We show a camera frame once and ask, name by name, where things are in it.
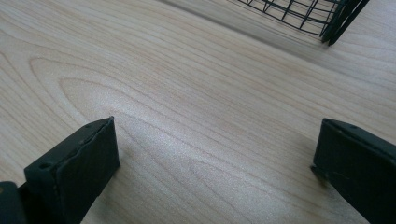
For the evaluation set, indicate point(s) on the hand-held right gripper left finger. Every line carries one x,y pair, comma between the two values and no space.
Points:
74,174

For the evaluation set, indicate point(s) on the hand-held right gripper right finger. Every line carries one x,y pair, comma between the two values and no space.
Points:
358,168

